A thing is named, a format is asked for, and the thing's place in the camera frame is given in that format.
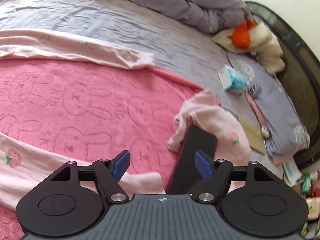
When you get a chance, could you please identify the orange and yellow toy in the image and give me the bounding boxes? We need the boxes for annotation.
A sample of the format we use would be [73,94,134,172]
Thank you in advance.
[212,22,286,76]

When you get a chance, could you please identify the pink rabbit towel blanket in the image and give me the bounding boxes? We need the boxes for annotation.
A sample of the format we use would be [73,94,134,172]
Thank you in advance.
[0,58,222,240]

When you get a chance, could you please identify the brown cardboard piece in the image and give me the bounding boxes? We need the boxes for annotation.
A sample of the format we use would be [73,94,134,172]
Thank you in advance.
[237,115,267,155]

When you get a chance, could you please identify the orange cloth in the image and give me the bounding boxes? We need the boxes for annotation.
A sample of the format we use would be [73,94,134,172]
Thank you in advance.
[231,17,258,50]

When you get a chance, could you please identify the black bed headboard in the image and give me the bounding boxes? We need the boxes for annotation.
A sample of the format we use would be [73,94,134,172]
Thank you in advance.
[244,1,320,177]

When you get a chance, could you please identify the grey floral pillow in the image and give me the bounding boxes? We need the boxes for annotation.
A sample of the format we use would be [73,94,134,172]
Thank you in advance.
[226,52,311,158]

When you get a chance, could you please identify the lilac bow print bedsheet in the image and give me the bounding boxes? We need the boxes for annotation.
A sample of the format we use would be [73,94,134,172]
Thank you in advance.
[0,0,250,120]

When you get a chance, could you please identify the pink handled brush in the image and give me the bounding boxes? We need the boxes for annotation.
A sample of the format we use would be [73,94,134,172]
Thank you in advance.
[244,83,271,138]

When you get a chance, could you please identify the pink strawberry pajama top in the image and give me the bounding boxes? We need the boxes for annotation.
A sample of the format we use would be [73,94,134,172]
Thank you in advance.
[167,88,252,195]

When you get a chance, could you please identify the pink strawberry pajama pants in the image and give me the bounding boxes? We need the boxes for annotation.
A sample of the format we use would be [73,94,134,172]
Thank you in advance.
[0,29,164,212]

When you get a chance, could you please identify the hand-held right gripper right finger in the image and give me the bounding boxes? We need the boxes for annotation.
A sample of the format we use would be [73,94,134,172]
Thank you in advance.
[195,151,273,203]

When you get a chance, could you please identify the white teal tissue box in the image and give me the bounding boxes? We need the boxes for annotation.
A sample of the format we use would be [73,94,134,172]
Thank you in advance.
[217,64,250,93]

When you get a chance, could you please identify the pile of assorted packets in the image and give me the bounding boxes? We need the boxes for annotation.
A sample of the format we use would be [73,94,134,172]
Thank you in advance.
[283,155,320,240]

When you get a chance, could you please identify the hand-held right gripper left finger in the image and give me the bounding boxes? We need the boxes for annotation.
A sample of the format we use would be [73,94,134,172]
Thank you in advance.
[51,150,130,203]

